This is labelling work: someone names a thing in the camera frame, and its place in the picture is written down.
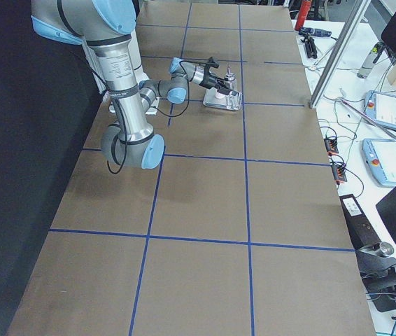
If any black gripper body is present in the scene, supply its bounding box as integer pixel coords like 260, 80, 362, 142
193, 57, 223, 90

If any glass sauce dispenser bottle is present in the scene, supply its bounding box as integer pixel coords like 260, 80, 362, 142
225, 65, 240, 111

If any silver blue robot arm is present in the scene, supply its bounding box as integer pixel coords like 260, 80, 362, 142
31, 1, 241, 169

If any silver digital kitchen scale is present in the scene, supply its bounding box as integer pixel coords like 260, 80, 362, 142
203, 88, 243, 111

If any black folded tripod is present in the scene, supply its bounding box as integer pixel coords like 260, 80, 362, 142
300, 33, 318, 59

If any blue folded umbrella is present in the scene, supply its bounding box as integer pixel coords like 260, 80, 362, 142
298, 27, 332, 38

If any red water bottle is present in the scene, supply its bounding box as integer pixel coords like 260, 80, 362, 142
295, 0, 312, 32

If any orange black connector block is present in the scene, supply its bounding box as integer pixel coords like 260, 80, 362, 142
323, 126, 339, 156

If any clear plastic bottle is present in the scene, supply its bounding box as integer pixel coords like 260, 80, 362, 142
357, 41, 386, 78

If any far blue teach pendant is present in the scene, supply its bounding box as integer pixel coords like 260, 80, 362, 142
365, 90, 396, 131

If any blue teach pendant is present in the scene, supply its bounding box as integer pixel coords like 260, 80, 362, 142
362, 139, 396, 188
365, 90, 396, 131

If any near blue teach pendant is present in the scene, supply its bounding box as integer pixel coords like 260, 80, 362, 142
362, 139, 396, 188

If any black power box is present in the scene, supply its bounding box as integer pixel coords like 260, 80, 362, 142
339, 194, 381, 250

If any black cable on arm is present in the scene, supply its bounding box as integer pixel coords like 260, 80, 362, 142
105, 59, 216, 175

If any aluminium frame post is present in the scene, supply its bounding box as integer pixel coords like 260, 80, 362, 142
309, 0, 371, 109

